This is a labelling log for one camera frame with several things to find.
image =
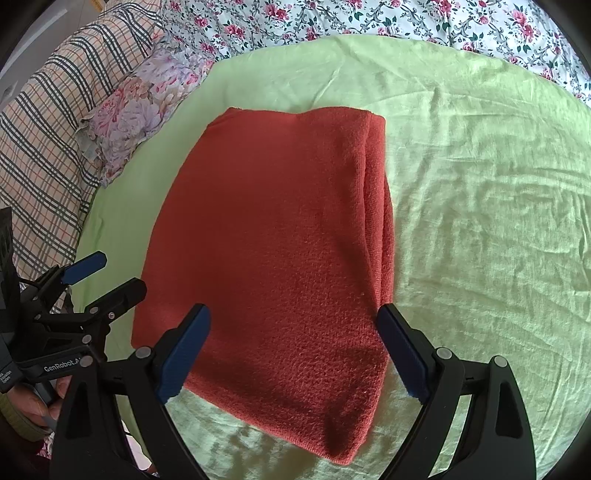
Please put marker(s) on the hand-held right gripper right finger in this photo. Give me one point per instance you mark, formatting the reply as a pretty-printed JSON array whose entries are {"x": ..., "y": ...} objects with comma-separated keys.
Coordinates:
[{"x": 404, "y": 350}]

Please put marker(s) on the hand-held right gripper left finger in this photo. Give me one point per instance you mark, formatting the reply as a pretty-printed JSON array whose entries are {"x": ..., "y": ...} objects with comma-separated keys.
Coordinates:
[{"x": 184, "y": 350}]

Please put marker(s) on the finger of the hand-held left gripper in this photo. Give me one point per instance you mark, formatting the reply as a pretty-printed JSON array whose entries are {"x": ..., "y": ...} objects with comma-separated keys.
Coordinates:
[
  {"x": 85, "y": 268},
  {"x": 120, "y": 297}
]

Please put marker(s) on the rust orange knit sweater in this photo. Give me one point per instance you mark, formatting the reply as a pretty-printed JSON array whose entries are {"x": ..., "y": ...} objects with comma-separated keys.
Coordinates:
[{"x": 286, "y": 258}]

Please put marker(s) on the person's left hand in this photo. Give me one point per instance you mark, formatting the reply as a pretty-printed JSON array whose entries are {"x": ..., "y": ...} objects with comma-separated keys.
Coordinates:
[{"x": 39, "y": 401}]

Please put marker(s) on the plaid checked blanket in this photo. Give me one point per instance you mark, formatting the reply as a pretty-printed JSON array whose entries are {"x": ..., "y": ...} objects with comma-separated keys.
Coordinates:
[{"x": 41, "y": 138}]

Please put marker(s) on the light green bed sheet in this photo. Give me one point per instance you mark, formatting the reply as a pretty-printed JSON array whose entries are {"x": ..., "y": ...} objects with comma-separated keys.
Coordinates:
[{"x": 485, "y": 230}]

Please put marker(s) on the pink floral pillow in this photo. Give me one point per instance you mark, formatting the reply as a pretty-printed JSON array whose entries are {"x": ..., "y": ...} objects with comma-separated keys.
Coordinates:
[{"x": 134, "y": 106}]

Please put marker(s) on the white floral bed cover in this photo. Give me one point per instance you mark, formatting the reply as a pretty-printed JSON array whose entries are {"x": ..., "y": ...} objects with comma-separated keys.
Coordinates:
[{"x": 369, "y": 21}]

